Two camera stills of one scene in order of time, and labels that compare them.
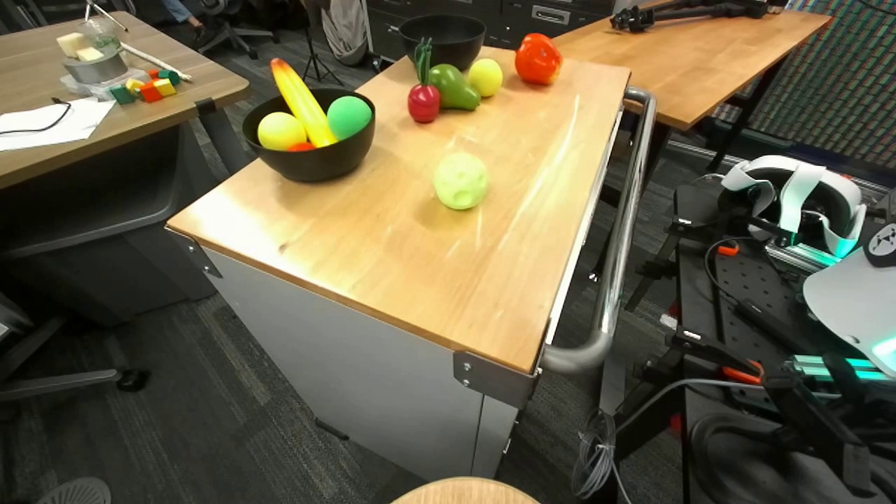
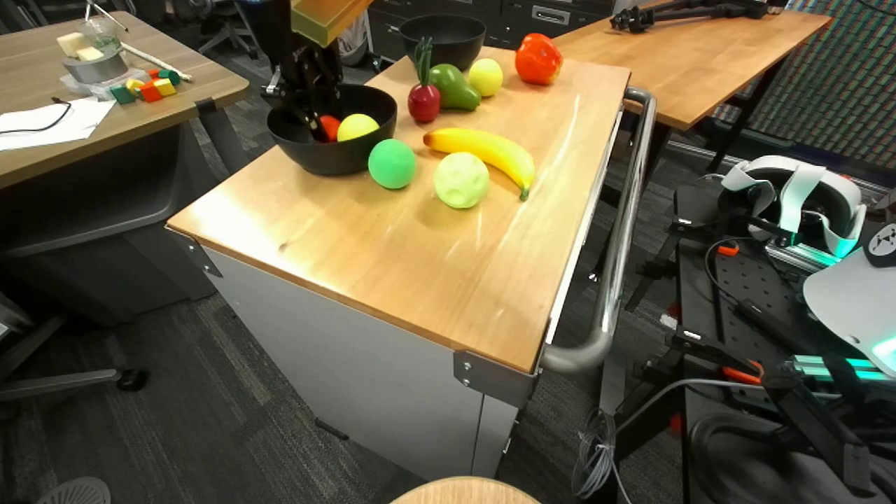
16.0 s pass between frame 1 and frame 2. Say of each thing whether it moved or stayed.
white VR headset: stayed
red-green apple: stayed
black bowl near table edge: stayed
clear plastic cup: stayed
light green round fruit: stayed
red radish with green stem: stayed
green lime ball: moved
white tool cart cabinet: stayed
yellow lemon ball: stayed
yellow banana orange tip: moved
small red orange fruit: moved
